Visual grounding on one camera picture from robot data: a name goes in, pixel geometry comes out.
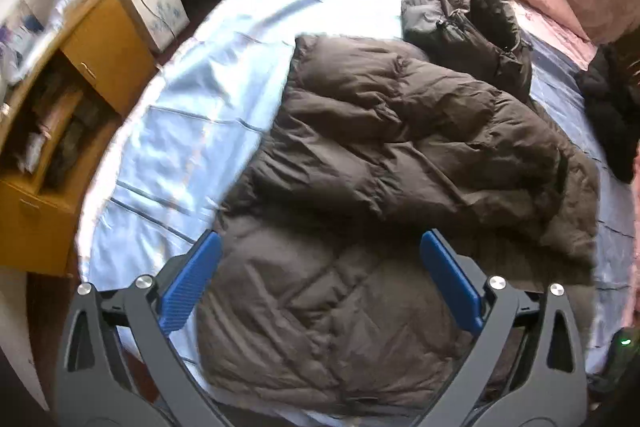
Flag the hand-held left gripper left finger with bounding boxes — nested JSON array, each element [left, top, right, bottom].
[[55, 230, 235, 427]]

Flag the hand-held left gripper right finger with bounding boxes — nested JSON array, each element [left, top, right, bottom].
[[410, 229, 589, 427]]

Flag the brown puffer jacket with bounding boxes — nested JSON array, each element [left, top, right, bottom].
[[196, 34, 602, 424]]

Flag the bed with light blue sheet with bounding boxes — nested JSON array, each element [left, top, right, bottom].
[[74, 0, 640, 427]]

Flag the black garment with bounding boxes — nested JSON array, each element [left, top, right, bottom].
[[574, 41, 640, 184]]

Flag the wooden bedside cabinet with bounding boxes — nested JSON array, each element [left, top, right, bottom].
[[0, 0, 162, 279]]

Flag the dark olive puffer jacket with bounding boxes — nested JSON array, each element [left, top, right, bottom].
[[400, 0, 534, 104]]

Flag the white floral box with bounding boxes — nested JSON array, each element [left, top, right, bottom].
[[124, 0, 192, 54]]

